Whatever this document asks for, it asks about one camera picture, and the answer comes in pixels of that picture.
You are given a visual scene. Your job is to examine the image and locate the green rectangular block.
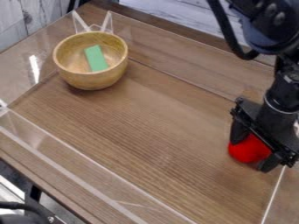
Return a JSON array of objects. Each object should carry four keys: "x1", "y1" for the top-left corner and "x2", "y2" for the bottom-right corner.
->
[{"x1": 85, "y1": 45, "x2": 109, "y2": 72}]

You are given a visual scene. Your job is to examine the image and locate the black table leg bracket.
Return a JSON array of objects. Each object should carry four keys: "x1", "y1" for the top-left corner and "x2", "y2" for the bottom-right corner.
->
[{"x1": 23, "y1": 185, "x2": 75, "y2": 224}]

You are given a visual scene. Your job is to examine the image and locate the red plush fruit green leaves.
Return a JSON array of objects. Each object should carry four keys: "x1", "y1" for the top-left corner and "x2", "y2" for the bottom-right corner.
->
[{"x1": 229, "y1": 134, "x2": 271, "y2": 163}]

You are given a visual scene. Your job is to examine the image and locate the clear acrylic tray wall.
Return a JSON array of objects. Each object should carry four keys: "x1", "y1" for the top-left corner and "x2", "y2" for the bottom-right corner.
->
[{"x1": 0, "y1": 4, "x2": 299, "y2": 224}]

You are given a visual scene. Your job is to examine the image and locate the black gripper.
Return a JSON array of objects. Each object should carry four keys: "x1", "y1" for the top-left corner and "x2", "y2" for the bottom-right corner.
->
[{"x1": 230, "y1": 97, "x2": 299, "y2": 173}]

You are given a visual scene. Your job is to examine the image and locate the wooden bowl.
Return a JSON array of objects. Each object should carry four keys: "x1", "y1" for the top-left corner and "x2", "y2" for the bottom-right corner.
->
[{"x1": 53, "y1": 31, "x2": 129, "y2": 90}]

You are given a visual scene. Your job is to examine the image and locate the black cable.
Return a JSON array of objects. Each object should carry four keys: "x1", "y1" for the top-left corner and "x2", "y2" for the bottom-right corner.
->
[{"x1": 206, "y1": 0, "x2": 262, "y2": 61}]

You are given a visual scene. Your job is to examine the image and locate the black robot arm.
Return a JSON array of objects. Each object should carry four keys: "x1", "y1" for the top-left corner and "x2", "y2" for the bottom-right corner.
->
[{"x1": 229, "y1": 0, "x2": 299, "y2": 172}]

